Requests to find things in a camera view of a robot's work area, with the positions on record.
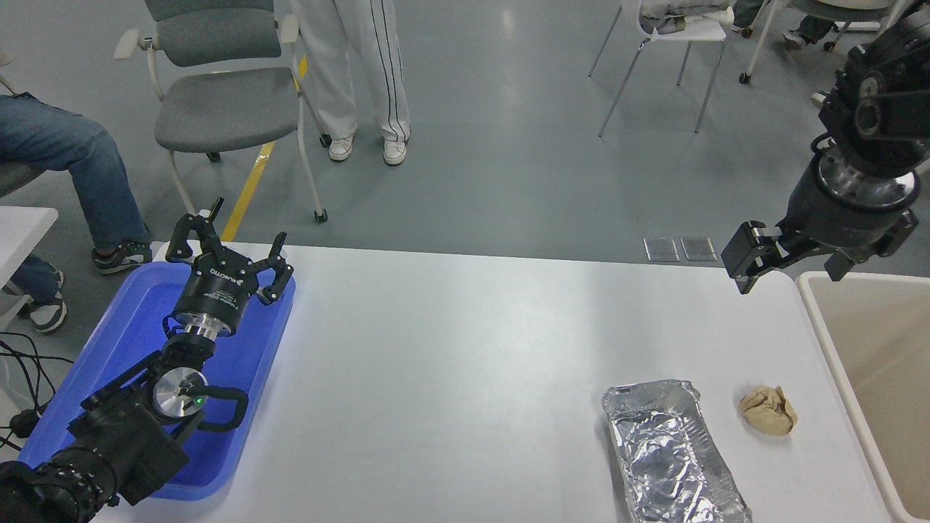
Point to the white-framed rolling chair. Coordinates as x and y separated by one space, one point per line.
763 36

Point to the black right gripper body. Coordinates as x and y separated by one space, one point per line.
835 225

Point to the small white table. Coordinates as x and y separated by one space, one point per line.
22 225

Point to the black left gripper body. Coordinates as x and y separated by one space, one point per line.
214 290

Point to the crumpled tan paper ball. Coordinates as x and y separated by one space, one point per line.
769 411

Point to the foil tray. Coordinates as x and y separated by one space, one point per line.
668 457

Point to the person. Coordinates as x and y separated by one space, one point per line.
65 152
341 65
803 33

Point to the metal floor socket plate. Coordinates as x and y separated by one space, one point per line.
699 248
661 249

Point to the blue plastic tray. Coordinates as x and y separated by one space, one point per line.
131 341

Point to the large pale bin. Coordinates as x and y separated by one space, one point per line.
886 349

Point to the grey office chair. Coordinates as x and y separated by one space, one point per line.
225 109

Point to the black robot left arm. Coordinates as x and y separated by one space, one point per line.
123 436

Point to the white metal-legged chair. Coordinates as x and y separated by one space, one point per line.
690 30

